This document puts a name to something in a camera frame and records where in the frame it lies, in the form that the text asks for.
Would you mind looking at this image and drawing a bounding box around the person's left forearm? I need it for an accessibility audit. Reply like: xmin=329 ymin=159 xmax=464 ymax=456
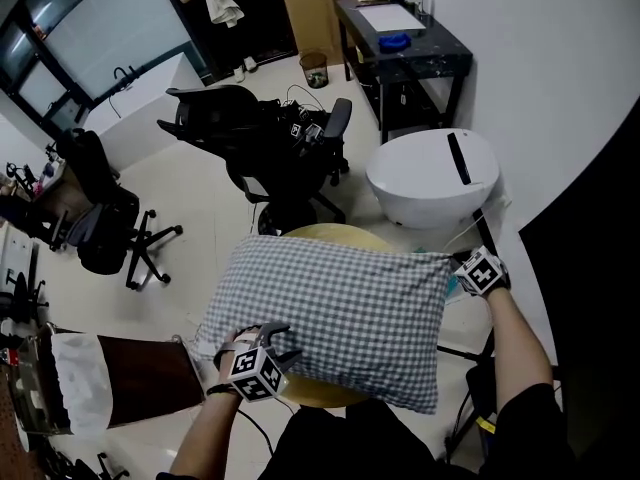
xmin=169 ymin=392 xmax=241 ymax=479

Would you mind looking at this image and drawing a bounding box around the white tray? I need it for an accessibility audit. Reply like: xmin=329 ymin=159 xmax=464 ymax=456
xmin=357 ymin=2 xmax=427 ymax=33

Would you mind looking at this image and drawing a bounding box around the brown laundry cart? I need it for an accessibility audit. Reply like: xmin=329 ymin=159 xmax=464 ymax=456
xmin=4 ymin=322 xmax=206 ymax=437

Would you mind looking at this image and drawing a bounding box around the brown office desk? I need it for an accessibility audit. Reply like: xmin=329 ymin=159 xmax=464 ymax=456
xmin=0 ymin=160 xmax=96 ymax=234

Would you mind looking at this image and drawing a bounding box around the black mesh office chair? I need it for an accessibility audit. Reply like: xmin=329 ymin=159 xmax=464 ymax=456
xmin=157 ymin=85 xmax=354 ymax=237

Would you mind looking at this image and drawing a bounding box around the grey checkered pillowcase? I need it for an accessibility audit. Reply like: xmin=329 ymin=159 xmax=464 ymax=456
xmin=192 ymin=234 xmax=454 ymax=415

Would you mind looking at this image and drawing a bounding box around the person's left hand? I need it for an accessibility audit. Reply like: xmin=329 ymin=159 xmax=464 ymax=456
xmin=213 ymin=324 xmax=262 ymax=373

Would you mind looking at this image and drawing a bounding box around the white bathtub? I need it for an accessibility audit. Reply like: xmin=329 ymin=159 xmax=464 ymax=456
xmin=82 ymin=51 xmax=206 ymax=172

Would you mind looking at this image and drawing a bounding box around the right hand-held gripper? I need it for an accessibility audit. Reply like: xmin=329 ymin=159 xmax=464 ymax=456
xmin=452 ymin=245 xmax=504 ymax=297

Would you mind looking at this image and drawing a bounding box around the round wooden stool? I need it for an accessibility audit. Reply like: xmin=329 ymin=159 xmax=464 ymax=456
xmin=279 ymin=222 xmax=396 ymax=409

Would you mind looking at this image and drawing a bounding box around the large black panel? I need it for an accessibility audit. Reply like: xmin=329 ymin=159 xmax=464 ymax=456
xmin=518 ymin=97 xmax=640 ymax=480

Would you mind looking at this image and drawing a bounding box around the black side table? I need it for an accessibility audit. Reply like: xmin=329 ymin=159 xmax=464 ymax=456
xmin=333 ymin=0 xmax=474 ymax=144

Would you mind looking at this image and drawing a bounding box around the blue cloth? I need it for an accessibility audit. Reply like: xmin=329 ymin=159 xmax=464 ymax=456
xmin=377 ymin=32 xmax=412 ymax=53

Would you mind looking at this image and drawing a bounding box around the brown cardboard sheet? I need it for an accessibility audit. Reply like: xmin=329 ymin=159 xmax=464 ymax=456
xmin=278 ymin=0 xmax=362 ymax=67

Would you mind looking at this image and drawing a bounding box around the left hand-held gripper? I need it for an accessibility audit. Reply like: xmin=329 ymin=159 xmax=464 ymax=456
xmin=227 ymin=321 xmax=305 ymax=403

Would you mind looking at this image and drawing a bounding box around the spare gripper device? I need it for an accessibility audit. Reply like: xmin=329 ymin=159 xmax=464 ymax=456
xmin=279 ymin=100 xmax=326 ymax=157

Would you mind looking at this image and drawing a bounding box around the black faucet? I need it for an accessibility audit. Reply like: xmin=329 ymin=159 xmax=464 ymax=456
xmin=113 ymin=65 xmax=139 ymax=92

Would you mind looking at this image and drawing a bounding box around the person's right forearm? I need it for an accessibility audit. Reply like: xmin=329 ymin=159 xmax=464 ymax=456
xmin=485 ymin=287 xmax=554 ymax=409

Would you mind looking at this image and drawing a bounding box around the black high-back office chair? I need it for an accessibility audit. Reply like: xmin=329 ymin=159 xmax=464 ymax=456
xmin=54 ymin=127 xmax=184 ymax=292

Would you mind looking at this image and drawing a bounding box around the black mesh wastebasket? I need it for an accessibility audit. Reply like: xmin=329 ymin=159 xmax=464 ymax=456
xmin=298 ymin=51 xmax=330 ymax=89

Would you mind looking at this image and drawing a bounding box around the white laundry bag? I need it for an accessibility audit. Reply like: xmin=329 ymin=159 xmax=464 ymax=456
xmin=51 ymin=332 xmax=114 ymax=437

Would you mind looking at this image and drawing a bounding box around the small black office chair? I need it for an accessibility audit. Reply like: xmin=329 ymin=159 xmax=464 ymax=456
xmin=0 ymin=267 xmax=51 ymax=324

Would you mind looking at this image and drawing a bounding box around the person's black clothing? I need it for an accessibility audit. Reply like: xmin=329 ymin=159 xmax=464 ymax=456
xmin=169 ymin=382 xmax=576 ymax=480

